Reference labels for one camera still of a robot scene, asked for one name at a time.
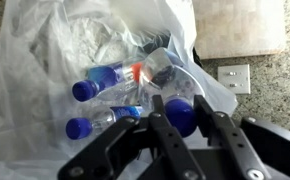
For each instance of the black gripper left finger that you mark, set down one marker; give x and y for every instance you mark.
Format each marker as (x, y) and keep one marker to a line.
(98, 153)

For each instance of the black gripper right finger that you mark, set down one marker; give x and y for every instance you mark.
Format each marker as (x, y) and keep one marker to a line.
(268, 146)

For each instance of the Fiji water bottle blue cap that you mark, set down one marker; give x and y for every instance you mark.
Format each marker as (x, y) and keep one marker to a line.
(85, 90)
(181, 116)
(78, 128)

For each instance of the clear plastic bag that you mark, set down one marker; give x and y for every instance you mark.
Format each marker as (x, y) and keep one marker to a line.
(35, 100)

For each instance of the pale cutting board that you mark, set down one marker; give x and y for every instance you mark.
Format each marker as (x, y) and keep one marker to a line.
(238, 26)

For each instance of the white wall outlet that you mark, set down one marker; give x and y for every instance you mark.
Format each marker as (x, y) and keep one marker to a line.
(234, 79)

